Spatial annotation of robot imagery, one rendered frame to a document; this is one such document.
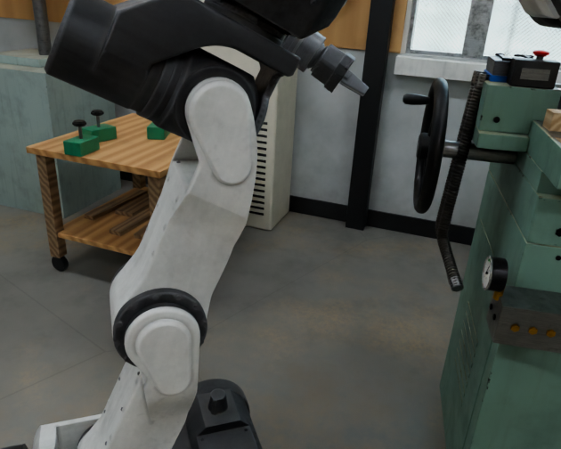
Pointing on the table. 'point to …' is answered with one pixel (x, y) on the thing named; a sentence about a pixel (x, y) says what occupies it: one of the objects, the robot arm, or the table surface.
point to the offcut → (560, 120)
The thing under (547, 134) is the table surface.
